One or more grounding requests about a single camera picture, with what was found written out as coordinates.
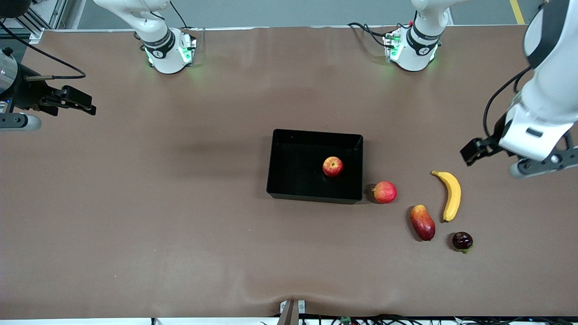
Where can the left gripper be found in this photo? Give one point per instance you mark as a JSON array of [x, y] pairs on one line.
[[490, 143]]

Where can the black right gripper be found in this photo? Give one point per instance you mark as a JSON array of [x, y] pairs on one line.
[[28, 96]]

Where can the yellow banana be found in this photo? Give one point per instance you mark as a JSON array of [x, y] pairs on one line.
[[452, 194]]

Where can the pinkish red apple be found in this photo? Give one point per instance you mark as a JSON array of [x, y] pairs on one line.
[[385, 192]]

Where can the red yellow streaked apple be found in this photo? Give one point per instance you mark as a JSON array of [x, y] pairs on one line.
[[333, 166]]

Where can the black plastic box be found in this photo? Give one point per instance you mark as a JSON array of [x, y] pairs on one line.
[[316, 167]]

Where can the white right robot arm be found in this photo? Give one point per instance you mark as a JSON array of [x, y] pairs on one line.
[[165, 49]]

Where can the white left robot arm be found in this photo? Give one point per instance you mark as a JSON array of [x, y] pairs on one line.
[[553, 58]]

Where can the red yellow mango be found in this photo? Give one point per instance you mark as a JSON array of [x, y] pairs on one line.
[[422, 222]]

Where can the aluminium frame rack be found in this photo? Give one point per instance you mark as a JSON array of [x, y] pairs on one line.
[[43, 18]]

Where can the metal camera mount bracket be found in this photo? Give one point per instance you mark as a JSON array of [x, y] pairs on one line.
[[292, 311]]

